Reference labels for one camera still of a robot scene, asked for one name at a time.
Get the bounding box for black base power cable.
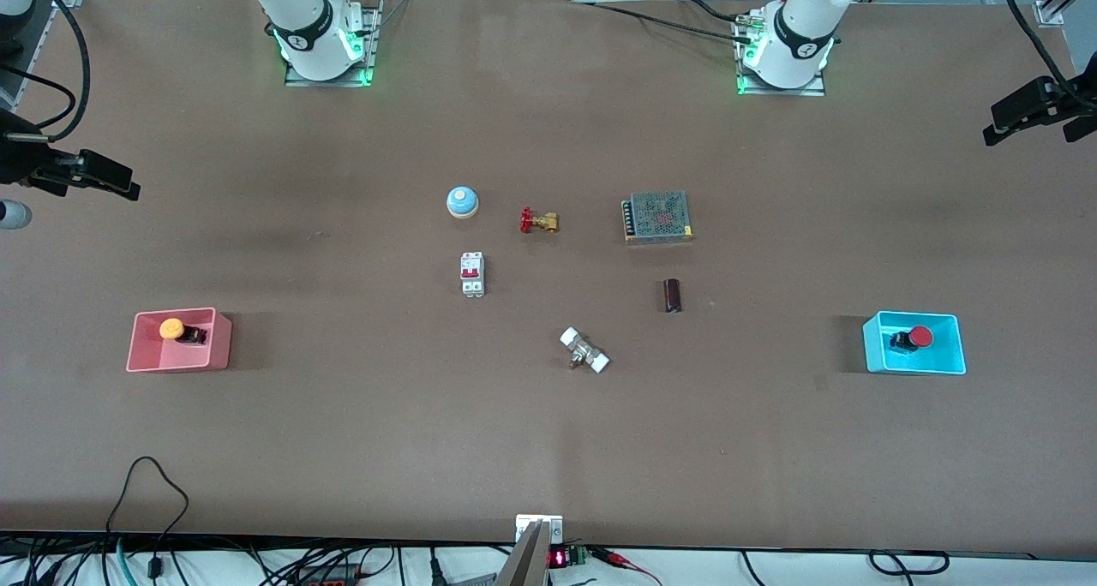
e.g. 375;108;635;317
566;0;759;45

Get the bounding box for black coiled cable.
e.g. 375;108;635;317
868;549;950;577

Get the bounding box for metal mesh power supply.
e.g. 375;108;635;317
621;190;695;245

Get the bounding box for yellow push button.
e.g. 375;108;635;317
159;317;209;346

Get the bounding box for pink plastic bin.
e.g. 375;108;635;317
126;307;233;374

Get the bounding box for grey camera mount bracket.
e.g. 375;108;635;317
495;514;565;586

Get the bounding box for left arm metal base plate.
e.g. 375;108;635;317
735;10;827;98

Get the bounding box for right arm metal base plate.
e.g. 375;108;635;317
285;0;383;88

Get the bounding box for black looped cable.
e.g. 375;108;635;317
105;456;191;580

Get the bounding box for red clip lead wire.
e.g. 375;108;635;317
590;547;665;586

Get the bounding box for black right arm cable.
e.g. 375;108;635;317
0;0;92;143

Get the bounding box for metal fitting white caps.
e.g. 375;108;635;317
559;326;611;374

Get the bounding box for cyan plastic bin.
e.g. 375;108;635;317
862;310;968;375

